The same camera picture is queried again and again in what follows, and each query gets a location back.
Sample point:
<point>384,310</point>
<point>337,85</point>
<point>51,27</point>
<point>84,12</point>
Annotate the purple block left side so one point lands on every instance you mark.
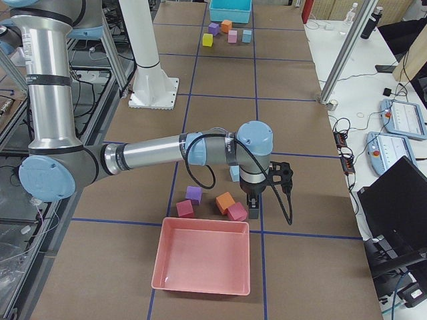
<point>213,28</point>

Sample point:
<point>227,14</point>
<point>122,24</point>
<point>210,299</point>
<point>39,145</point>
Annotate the crimson block near tray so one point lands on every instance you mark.
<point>185,209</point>

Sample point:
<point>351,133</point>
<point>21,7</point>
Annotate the orange block right side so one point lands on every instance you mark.
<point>224,201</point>

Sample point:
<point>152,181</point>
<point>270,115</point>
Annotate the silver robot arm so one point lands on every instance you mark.
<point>59,164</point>

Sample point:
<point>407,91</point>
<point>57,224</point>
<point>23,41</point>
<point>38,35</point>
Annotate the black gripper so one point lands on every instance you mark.
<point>251,190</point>

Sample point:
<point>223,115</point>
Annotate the purple block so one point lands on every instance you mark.
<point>213,28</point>
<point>194,194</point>

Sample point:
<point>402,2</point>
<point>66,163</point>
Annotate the light blue block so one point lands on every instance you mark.
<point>247,36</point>
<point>235,173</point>

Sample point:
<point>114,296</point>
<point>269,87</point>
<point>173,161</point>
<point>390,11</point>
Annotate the crimson block beside orange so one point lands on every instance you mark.
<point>237,212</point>

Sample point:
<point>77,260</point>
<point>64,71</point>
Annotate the teach pendant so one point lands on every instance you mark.
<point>384,149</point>
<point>403,118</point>

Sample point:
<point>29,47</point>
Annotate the orange block left side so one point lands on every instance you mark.
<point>226,26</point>

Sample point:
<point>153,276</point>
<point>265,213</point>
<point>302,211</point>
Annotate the pink block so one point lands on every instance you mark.
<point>232,36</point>

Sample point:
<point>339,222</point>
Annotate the yellow block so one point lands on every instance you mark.
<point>207,40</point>

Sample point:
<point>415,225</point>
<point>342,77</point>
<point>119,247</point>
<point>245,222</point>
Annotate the upper teach pendant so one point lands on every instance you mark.
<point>403,118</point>

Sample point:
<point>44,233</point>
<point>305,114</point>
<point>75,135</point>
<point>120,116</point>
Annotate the purple block right side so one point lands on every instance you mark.
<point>194,194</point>

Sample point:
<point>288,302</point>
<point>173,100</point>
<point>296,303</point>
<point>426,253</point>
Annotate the black laptop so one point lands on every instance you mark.
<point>395,204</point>

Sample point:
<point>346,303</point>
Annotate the aluminium frame post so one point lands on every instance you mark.
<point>344,54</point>

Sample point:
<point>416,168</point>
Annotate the black water bottle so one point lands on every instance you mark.
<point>372,23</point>

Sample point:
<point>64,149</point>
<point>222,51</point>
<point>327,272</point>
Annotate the pink plastic tray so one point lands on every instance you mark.
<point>203,256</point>

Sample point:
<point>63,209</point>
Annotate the blue plastic tray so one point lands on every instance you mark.
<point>237,11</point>

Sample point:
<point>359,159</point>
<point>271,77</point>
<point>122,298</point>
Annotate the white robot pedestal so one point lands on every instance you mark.
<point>152,88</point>

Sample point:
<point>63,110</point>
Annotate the lower teach pendant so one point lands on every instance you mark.
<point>384,149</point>

